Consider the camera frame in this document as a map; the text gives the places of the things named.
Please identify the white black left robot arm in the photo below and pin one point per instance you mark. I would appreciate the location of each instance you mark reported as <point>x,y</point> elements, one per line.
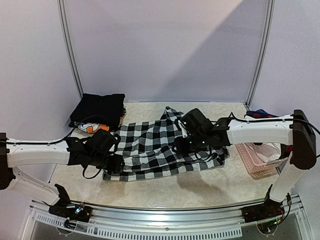
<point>15,153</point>

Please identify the pink plastic laundry basket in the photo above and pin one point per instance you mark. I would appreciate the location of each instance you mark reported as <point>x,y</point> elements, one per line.
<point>255,167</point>

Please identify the front aluminium rail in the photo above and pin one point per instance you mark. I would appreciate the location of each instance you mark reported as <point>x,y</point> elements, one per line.
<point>120,223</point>

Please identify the aluminium frame post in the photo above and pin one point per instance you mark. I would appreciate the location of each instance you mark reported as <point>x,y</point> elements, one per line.
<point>61,5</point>
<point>261,54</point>

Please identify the right aluminium frame post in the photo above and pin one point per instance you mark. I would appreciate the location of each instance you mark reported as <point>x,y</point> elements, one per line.
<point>261,54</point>

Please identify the black t-shirt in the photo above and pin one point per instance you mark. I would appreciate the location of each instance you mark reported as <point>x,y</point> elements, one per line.
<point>92,108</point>

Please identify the red black plaid shirt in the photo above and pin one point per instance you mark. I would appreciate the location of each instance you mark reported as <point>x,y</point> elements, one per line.
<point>259,116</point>

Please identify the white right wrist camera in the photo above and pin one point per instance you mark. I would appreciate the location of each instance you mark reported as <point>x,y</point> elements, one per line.
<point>183,129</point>

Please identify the black white checked shirt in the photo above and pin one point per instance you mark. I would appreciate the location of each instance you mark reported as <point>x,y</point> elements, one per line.
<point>148,151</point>

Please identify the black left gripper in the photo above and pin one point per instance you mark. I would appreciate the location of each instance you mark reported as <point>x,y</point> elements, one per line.
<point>116,166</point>

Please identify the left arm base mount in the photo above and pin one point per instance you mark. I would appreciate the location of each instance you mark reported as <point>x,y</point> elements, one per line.
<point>66,209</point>

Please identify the blue plaid garment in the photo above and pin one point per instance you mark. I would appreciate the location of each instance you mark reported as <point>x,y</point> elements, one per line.
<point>261,111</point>

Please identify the colourful patterned folded shorts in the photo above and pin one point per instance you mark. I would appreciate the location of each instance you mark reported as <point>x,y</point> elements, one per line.
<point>91,128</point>

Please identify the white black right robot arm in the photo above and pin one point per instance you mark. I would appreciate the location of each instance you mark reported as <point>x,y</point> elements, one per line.
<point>290,130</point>

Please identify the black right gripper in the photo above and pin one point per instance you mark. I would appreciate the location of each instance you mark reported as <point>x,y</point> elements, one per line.
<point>179,146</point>

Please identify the left aluminium frame post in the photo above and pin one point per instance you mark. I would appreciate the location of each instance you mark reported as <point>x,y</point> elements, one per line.
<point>61,5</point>

